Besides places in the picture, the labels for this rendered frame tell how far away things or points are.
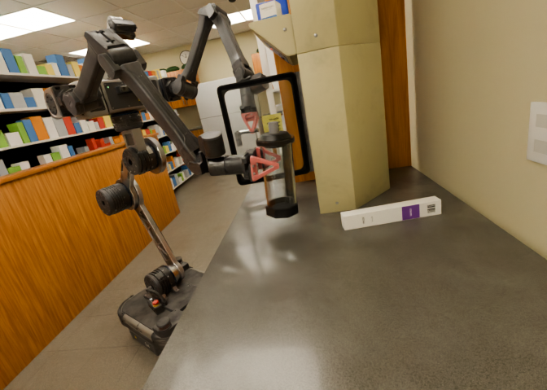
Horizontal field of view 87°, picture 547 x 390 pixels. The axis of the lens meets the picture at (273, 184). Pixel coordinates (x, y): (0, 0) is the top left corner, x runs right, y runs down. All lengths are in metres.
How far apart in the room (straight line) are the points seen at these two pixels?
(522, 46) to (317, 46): 0.43
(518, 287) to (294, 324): 0.38
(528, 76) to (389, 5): 0.65
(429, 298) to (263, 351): 0.30
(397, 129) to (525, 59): 0.60
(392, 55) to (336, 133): 0.50
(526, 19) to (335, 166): 0.50
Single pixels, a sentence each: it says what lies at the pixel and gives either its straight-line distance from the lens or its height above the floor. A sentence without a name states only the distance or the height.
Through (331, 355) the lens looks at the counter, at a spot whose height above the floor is 0.94.
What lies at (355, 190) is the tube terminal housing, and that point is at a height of 1.00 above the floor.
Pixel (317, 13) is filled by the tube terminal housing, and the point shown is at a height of 1.49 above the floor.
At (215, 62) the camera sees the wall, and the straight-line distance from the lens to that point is 6.69.
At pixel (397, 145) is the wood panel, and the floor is 1.03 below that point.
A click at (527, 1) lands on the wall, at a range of 0.78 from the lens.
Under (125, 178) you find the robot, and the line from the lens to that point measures 2.02.
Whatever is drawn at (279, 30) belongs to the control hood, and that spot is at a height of 1.48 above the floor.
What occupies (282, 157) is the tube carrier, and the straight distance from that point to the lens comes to 0.78.
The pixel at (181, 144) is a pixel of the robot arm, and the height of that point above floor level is 1.23.
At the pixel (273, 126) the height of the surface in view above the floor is 1.24.
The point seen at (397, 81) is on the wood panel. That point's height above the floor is 1.28.
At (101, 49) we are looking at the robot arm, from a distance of 1.02.
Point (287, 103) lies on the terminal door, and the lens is 1.15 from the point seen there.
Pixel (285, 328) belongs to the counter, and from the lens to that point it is 0.55.
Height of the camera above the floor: 1.32
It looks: 17 degrees down
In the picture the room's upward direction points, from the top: 11 degrees counter-clockwise
